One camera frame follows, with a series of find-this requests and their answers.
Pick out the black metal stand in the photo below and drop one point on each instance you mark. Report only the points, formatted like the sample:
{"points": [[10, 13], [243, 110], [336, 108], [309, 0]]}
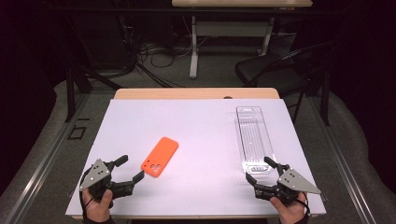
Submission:
{"points": [[70, 96]]}

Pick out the black horizontal frame bar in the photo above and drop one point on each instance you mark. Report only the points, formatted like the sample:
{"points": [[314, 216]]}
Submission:
{"points": [[218, 11]]}

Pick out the orange phone case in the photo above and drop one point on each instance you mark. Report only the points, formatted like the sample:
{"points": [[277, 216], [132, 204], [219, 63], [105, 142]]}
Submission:
{"points": [[160, 154]]}

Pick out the dark curtain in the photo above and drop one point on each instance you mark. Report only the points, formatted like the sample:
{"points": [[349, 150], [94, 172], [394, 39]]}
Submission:
{"points": [[373, 93], [21, 93]]}

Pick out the black folding chair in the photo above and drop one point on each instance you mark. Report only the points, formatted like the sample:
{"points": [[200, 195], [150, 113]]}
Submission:
{"points": [[274, 74]]}

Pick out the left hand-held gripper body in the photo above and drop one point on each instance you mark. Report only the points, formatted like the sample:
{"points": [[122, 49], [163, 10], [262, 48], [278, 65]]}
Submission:
{"points": [[99, 177]]}

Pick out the black equipment case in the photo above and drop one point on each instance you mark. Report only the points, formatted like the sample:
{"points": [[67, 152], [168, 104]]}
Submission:
{"points": [[102, 43]]}

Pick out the metal floor rail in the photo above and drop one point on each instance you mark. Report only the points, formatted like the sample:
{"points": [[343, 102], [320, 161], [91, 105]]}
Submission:
{"points": [[349, 174], [39, 174]]}

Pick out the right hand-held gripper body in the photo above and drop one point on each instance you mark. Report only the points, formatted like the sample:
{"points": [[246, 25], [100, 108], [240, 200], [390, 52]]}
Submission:
{"points": [[292, 183]]}

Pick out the white table cover sheet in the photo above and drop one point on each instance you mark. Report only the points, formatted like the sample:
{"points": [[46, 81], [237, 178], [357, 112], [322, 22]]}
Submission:
{"points": [[202, 180]]}

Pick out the clear plastic package tray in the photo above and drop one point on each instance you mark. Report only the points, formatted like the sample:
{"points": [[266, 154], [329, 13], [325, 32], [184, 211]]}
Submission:
{"points": [[252, 137]]}

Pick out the person's left hand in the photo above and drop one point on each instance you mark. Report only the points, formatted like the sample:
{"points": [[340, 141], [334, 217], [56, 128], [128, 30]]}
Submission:
{"points": [[98, 210]]}

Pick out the person's right hand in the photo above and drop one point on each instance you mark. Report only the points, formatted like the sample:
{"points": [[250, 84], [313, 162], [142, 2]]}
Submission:
{"points": [[291, 213]]}

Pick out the light wood desk white legs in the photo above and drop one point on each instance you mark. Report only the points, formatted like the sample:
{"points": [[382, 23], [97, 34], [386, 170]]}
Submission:
{"points": [[243, 3]]}

